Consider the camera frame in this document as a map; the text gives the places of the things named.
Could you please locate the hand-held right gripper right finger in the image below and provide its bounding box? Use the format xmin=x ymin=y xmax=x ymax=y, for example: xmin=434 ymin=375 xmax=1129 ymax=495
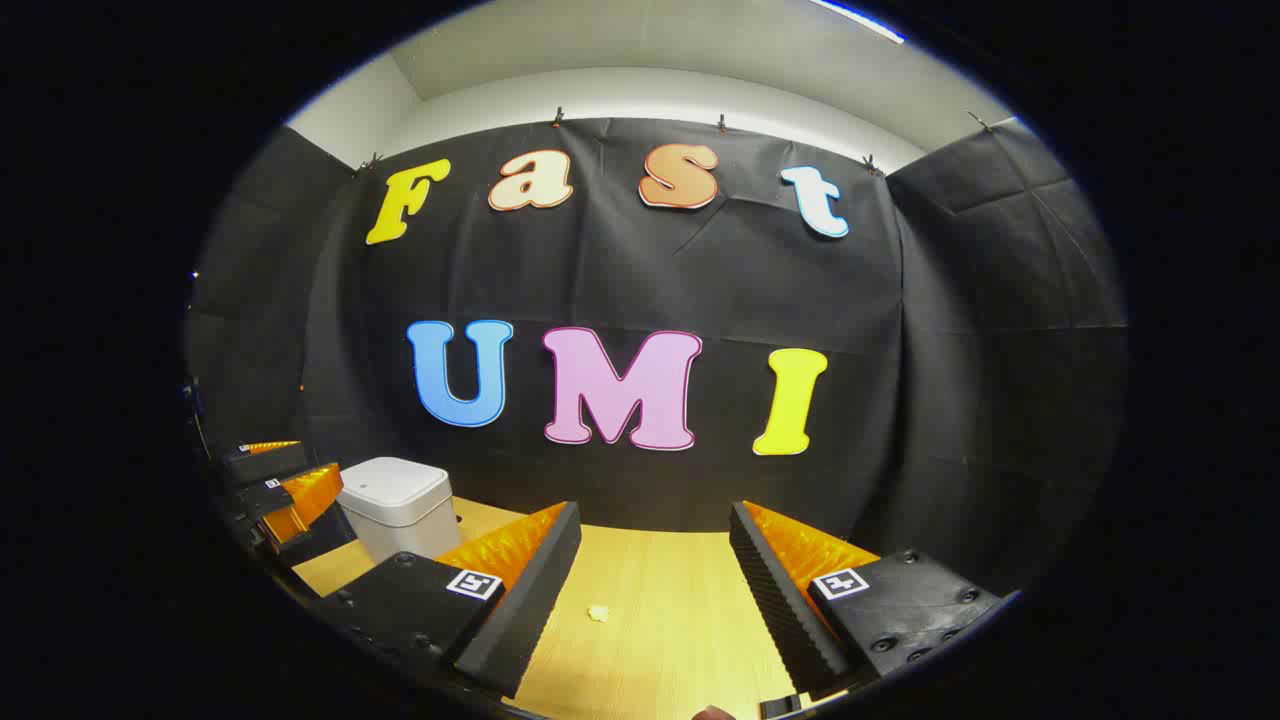
xmin=729 ymin=500 xmax=1004 ymax=700

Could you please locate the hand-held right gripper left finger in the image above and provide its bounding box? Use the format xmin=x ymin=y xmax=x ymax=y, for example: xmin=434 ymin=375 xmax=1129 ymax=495
xmin=318 ymin=501 xmax=583 ymax=699

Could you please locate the wooden desktop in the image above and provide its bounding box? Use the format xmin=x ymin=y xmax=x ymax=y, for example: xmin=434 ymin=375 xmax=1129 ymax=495
xmin=292 ymin=496 xmax=831 ymax=720

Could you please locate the black backdrop cloth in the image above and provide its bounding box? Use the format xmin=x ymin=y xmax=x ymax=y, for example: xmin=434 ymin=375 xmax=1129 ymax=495
xmin=185 ymin=115 xmax=1131 ymax=601

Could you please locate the white desktop garbage bin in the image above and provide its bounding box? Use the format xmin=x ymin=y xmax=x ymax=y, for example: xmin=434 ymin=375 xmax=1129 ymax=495
xmin=337 ymin=456 xmax=463 ymax=564

